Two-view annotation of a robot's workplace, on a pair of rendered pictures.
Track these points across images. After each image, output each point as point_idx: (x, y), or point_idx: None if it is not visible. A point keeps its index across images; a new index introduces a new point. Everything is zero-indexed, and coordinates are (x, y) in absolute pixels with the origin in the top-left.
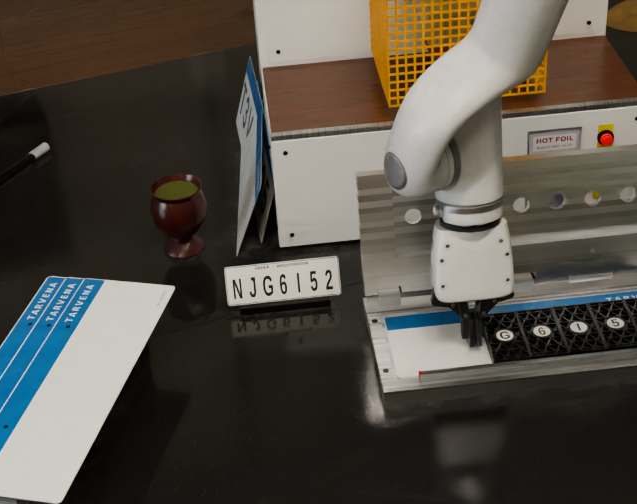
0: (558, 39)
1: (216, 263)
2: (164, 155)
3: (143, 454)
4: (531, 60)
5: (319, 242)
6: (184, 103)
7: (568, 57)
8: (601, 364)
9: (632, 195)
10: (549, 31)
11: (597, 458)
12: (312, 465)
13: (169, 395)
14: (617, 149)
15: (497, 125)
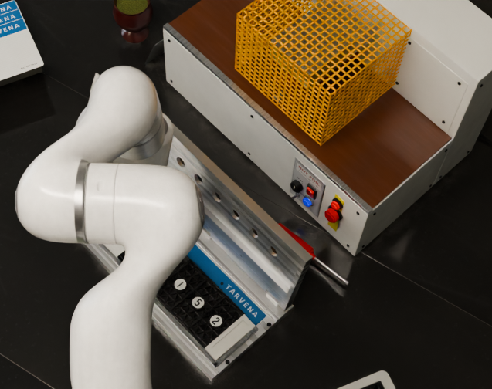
0: (422, 112)
1: (132, 58)
2: None
3: None
4: (123, 155)
5: (184, 97)
6: None
7: (397, 132)
8: (157, 313)
9: (351, 245)
10: (126, 153)
11: None
12: None
13: (2, 114)
14: (269, 225)
15: (146, 159)
